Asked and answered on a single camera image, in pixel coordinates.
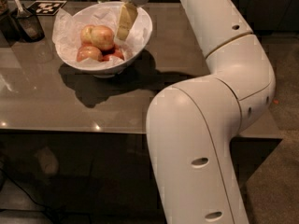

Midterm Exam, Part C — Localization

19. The top front yellow-red apple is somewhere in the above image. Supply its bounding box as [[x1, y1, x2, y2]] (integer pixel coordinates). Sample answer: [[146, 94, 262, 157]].
[[91, 25, 114, 51]]

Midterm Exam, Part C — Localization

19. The top rear yellow apple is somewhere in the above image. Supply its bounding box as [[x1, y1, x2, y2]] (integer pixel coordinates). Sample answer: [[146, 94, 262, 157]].
[[80, 25, 94, 44]]

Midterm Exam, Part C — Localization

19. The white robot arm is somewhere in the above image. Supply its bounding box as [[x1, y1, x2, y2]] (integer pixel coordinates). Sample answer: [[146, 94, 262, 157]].
[[146, 0, 276, 224]]

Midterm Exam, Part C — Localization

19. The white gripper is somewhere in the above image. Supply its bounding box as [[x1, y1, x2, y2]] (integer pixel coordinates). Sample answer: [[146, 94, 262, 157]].
[[114, 0, 149, 46]]

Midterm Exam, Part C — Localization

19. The black white marker tag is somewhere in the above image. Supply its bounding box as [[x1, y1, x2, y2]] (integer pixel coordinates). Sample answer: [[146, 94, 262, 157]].
[[28, 0, 66, 16]]

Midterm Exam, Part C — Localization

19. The white crumpled paper liner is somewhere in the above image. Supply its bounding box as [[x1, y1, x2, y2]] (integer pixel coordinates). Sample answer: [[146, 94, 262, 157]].
[[51, 7, 148, 71]]

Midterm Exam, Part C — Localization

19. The black floor cable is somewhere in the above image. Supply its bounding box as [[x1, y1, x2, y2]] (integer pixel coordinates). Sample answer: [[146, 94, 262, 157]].
[[0, 168, 94, 224]]

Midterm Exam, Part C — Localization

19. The right lower red apple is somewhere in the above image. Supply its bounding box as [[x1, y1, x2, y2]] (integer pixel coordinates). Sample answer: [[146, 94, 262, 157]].
[[102, 45, 124, 62]]

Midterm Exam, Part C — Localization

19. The red apple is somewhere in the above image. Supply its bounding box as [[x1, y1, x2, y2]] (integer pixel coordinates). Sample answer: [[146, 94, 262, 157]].
[[102, 45, 124, 62], [77, 46, 103, 62]]

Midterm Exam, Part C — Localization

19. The left lower red apple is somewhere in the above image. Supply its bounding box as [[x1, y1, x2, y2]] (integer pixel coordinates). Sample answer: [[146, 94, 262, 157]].
[[77, 46, 103, 62]]

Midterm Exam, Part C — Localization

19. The dark container with scoop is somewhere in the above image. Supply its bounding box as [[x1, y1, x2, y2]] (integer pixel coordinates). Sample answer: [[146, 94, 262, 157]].
[[12, 0, 44, 42]]

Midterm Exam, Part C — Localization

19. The white bowl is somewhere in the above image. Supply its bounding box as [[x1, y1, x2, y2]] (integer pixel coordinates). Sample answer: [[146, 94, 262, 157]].
[[54, 1, 153, 79]]

